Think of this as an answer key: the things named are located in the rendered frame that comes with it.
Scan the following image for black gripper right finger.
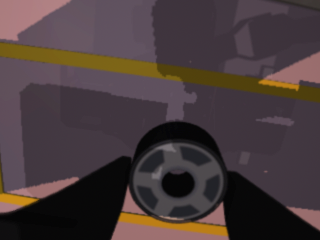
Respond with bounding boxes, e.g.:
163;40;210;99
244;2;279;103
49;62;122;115
223;171;320;240

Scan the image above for yellow tape lines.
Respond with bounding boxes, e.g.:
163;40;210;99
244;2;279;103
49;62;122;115
0;42;320;237

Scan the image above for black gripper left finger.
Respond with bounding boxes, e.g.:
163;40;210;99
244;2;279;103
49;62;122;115
0;156;132;240

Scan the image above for black tyre with grey rim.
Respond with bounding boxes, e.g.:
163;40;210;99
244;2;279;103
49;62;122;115
128;122;228;224

